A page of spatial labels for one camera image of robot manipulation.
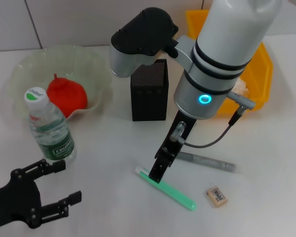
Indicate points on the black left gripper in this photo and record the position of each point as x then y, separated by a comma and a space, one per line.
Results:
14, 202

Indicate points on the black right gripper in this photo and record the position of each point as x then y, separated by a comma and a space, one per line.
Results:
177, 133

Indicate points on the clear bottle with green label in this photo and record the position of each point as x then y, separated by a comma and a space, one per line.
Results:
54, 138

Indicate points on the red-orange fruit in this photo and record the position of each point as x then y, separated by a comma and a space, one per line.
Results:
69, 96

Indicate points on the white paper ball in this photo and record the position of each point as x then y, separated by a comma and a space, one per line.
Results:
241, 87

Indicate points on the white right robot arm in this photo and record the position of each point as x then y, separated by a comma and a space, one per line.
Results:
224, 49

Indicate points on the grey marker pen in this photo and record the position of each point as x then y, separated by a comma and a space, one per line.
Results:
212, 163

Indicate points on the black mesh pen holder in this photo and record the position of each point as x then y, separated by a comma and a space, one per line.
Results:
148, 103

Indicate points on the beige eraser with barcode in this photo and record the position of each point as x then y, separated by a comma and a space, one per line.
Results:
217, 197

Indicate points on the translucent green glass fruit plate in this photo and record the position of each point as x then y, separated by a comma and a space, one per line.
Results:
93, 71

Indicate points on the yellow plastic bin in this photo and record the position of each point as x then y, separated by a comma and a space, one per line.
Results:
259, 74

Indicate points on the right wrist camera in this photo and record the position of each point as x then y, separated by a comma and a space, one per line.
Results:
138, 37

